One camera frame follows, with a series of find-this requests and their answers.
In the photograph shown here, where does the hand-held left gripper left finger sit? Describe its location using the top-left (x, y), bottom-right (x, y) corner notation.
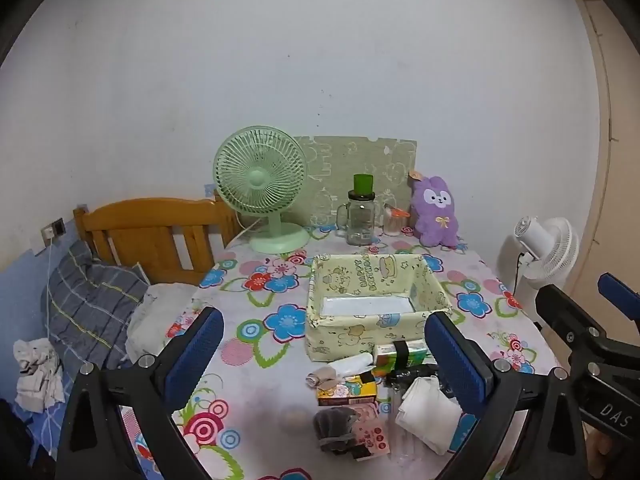
top-left (54, 306), bottom-right (226, 480)

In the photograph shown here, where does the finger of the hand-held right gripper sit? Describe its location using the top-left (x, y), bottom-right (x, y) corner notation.
top-left (598, 272), bottom-right (640, 333)
top-left (535, 284), bottom-right (618, 361)

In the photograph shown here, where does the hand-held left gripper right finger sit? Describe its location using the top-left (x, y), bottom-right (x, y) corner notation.
top-left (424, 310), bottom-right (586, 480)

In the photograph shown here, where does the green juice carton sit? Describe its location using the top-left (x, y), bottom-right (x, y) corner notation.
top-left (372, 341), bottom-right (436, 376)

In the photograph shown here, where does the black plastic bag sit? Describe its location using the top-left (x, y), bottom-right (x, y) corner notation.
top-left (385, 365), bottom-right (441, 387)

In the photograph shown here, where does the yellow printed fabric storage box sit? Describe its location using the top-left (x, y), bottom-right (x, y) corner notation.
top-left (306, 254), bottom-right (453, 363)

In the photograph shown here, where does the pink printed packet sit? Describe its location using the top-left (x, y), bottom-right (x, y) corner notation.
top-left (347, 402), bottom-right (391, 461)

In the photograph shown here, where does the small yellow printed carton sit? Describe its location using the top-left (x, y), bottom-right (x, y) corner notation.
top-left (316, 374), bottom-right (378, 407)

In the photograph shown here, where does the beige sock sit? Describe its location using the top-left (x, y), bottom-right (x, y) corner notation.
top-left (306, 366), bottom-right (346, 391)

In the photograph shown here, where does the grey sock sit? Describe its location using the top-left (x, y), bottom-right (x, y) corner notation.
top-left (312, 406), bottom-right (360, 453)

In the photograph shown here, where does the person's right hand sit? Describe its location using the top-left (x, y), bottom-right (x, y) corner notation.
top-left (586, 425), bottom-right (632, 466)

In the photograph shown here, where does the white bedding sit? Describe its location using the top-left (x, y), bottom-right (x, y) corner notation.
top-left (125, 282), bottom-right (201, 361)

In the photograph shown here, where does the white standing fan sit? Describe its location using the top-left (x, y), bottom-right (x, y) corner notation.
top-left (497, 216), bottom-right (581, 311)

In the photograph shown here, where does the clear plastic wrapper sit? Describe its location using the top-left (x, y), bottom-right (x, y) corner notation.
top-left (382, 385), bottom-right (418, 463)

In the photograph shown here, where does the grey plaid pillow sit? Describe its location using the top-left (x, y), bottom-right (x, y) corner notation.
top-left (47, 240), bottom-right (151, 376)

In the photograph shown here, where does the beige door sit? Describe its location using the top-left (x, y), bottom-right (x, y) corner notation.
top-left (572, 0), bottom-right (640, 291)

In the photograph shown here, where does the wooden bed headboard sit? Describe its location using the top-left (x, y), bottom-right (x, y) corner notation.
top-left (73, 197), bottom-right (241, 287)

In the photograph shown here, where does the purple plush rabbit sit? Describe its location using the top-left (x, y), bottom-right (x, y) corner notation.
top-left (407, 170), bottom-right (463, 249)

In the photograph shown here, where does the cotton swab tub orange lid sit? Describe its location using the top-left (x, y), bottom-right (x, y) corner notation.
top-left (382, 205), bottom-right (410, 237)

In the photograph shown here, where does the crumpled white grey cloth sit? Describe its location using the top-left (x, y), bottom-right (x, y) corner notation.
top-left (12, 338), bottom-right (66, 413)

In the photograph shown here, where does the glass jar with green lid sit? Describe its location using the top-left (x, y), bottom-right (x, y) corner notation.
top-left (336, 174), bottom-right (383, 247)

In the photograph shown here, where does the blue bed sheet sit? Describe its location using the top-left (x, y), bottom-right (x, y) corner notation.
top-left (10, 360), bottom-right (151, 480)

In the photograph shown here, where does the green desk fan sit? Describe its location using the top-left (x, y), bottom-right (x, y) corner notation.
top-left (213, 126), bottom-right (311, 255)

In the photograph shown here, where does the dark cloth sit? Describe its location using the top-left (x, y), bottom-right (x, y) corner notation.
top-left (0, 400), bottom-right (56, 480)

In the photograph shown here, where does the green patterned board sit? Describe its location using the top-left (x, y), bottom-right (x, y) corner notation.
top-left (292, 135), bottom-right (418, 228)

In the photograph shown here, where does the white desk fan cable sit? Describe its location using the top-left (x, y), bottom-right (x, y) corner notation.
top-left (224, 217), bottom-right (261, 250)

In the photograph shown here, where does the white charging cable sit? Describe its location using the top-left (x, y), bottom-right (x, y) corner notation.
top-left (44, 240), bottom-right (57, 341)

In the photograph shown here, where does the wall socket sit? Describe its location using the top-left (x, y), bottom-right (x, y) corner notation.
top-left (41, 218), bottom-right (67, 247)

